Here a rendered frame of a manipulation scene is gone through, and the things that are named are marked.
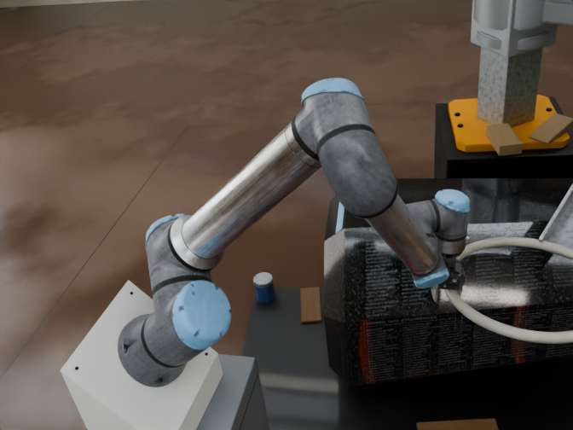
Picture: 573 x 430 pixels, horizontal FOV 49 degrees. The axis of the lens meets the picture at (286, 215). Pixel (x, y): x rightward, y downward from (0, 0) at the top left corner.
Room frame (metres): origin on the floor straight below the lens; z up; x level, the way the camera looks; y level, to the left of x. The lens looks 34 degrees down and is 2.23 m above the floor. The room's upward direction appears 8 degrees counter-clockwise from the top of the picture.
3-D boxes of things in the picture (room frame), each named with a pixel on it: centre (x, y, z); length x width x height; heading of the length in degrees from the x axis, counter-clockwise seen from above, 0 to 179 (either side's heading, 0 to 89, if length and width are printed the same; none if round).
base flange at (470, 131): (2.69, -1.10, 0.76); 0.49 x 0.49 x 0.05; 79
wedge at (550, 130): (2.49, -1.24, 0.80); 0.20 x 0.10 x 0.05; 124
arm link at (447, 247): (1.40, -0.45, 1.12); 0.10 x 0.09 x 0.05; 74
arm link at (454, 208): (1.40, -0.45, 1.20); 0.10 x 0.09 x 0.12; 98
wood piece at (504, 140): (2.45, -1.01, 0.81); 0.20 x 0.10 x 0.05; 177
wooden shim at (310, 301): (2.41, -0.06, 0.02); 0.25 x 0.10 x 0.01; 176
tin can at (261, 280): (2.52, 0.17, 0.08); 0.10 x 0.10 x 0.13
